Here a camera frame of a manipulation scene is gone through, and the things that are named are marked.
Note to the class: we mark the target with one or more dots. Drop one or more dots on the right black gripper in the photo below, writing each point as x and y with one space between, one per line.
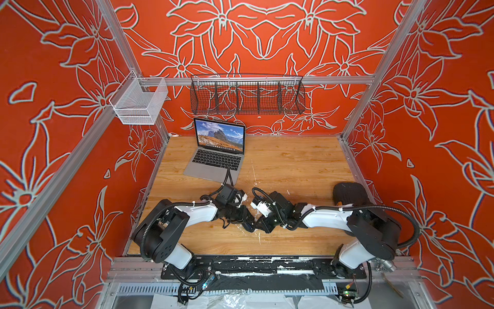
266 225

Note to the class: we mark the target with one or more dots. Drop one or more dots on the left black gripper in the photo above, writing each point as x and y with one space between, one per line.
243 216

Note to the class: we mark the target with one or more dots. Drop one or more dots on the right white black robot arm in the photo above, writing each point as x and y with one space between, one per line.
377 230

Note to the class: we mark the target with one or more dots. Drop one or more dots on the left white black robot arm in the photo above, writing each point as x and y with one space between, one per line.
159 233

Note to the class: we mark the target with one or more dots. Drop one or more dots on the silver open laptop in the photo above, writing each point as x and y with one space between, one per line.
220 151

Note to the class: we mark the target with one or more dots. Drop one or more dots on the black oval pad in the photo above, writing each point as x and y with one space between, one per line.
345 193

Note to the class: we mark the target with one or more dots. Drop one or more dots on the small green circuit board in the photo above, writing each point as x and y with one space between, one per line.
349 291

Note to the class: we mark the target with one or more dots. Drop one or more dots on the grey metal fitting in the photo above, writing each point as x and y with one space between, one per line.
385 265

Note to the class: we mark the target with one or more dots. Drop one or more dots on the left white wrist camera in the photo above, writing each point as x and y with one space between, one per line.
239 199

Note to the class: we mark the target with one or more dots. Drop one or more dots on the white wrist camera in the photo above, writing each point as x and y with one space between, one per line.
239 199
261 206

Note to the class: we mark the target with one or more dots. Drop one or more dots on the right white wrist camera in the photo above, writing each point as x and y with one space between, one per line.
261 206

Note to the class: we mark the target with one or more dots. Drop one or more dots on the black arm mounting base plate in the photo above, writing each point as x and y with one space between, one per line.
319 266

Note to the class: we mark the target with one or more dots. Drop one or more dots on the black wire wall basket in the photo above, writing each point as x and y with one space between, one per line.
247 94

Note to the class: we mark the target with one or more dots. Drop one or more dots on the white slotted cable duct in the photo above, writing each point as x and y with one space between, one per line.
171 289

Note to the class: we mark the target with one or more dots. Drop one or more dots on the clear plastic wall bin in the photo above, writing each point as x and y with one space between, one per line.
139 100

